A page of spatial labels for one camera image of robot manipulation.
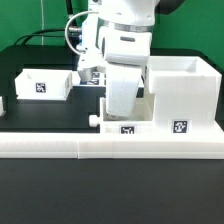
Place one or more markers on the white L-shaped boundary rail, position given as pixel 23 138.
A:
pixel 110 146

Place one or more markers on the white fiducial marker sheet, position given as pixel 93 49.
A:
pixel 98 80

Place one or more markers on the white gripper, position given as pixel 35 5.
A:
pixel 121 88

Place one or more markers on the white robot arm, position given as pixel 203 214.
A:
pixel 117 43

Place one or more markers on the white drawer cabinet box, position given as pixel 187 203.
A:
pixel 183 93

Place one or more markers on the white front drawer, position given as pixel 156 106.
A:
pixel 139 121

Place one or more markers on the white drawer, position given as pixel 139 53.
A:
pixel 43 84
pixel 139 121

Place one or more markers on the white rear drawer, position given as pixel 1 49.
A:
pixel 43 84

